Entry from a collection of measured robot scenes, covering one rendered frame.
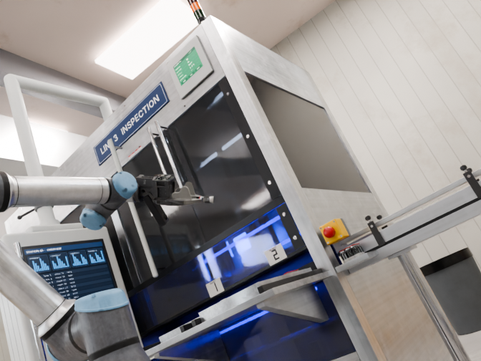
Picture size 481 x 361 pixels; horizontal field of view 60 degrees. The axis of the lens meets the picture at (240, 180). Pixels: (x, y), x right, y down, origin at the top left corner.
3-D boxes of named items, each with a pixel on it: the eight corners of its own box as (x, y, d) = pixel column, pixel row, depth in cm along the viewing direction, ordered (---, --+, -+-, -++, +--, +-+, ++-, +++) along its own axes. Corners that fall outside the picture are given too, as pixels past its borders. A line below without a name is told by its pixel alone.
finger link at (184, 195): (198, 188, 128) (169, 186, 130) (198, 206, 130) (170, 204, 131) (201, 185, 131) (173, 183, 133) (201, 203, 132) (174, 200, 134)
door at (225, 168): (207, 242, 184) (164, 131, 203) (283, 195, 163) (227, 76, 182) (207, 242, 183) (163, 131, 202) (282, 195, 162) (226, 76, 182)
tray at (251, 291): (260, 302, 161) (257, 294, 162) (314, 276, 148) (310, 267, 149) (202, 323, 133) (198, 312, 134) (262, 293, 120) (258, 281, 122)
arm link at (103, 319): (103, 347, 89) (86, 286, 93) (74, 363, 96) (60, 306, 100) (149, 331, 98) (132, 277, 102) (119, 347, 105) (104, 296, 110)
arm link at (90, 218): (90, 205, 119) (104, 180, 128) (72, 222, 126) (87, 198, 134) (113, 220, 122) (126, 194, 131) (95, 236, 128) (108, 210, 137)
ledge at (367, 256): (351, 268, 158) (349, 263, 159) (381, 253, 152) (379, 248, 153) (337, 273, 147) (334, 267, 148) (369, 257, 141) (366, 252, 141)
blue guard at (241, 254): (46, 383, 249) (39, 353, 255) (305, 245, 155) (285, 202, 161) (46, 384, 248) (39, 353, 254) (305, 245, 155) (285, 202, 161)
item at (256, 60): (162, 344, 332) (122, 218, 368) (396, 228, 233) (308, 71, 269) (41, 389, 251) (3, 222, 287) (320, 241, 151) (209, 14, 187)
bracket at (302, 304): (322, 321, 149) (306, 287, 154) (329, 319, 148) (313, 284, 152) (273, 348, 122) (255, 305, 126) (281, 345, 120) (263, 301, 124)
